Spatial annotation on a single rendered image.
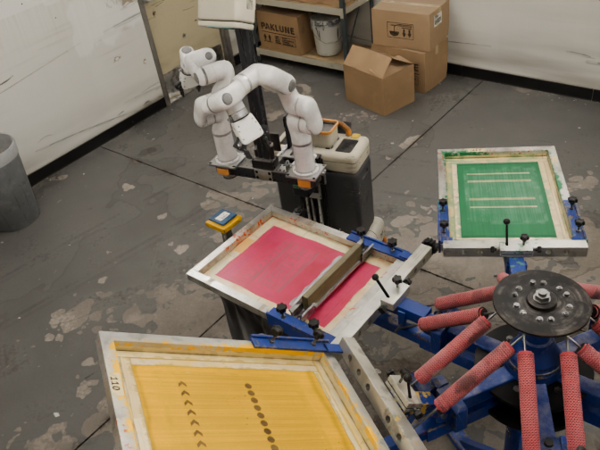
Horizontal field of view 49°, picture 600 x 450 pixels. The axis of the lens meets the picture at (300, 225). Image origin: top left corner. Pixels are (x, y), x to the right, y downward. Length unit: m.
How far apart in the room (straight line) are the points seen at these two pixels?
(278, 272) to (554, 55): 3.90
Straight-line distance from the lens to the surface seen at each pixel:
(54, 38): 5.93
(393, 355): 3.75
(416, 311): 2.52
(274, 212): 3.17
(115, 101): 6.36
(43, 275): 4.96
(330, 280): 2.68
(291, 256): 2.94
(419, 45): 6.14
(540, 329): 2.12
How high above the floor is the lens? 2.83
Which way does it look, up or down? 37 degrees down
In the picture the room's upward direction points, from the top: 9 degrees counter-clockwise
